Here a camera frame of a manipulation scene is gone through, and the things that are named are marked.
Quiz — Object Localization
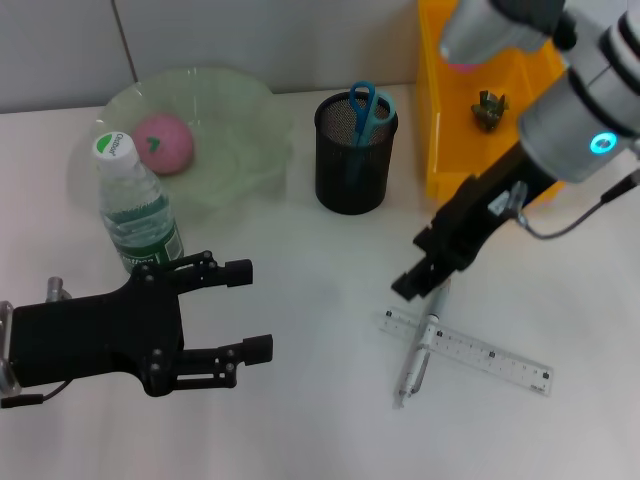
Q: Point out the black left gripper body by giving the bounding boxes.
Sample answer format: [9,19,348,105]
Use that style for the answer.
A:
[9,263,187,399]

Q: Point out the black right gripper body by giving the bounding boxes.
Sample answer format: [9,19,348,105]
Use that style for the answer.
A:
[412,143,560,275]

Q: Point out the green plastic wrapper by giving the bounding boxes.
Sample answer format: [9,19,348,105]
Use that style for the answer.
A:
[469,89,510,134]

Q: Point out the transparent plastic ruler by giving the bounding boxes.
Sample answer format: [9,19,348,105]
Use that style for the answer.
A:
[377,307,555,398]

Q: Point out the clear green-label water bottle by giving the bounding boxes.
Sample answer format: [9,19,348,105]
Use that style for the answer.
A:
[91,129,186,275]

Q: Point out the pink toy peach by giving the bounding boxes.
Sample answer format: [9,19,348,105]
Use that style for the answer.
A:
[132,113,195,176]

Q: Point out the blue scissors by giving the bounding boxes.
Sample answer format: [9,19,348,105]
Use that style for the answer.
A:
[347,81,396,187]

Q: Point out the grey white pen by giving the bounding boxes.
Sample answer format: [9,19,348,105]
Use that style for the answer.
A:
[394,279,453,409]

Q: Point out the black mesh pen holder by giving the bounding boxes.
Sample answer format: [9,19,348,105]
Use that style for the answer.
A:
[313,91,400,216]

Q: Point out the green glass fruit plate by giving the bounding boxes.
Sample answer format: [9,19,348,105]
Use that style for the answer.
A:
[94,66,296,224]

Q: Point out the yellow plastic bin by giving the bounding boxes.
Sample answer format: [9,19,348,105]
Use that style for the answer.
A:
[417,0,571,206]

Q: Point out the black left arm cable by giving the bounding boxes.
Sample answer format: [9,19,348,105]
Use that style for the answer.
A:
[0,379,76,410]

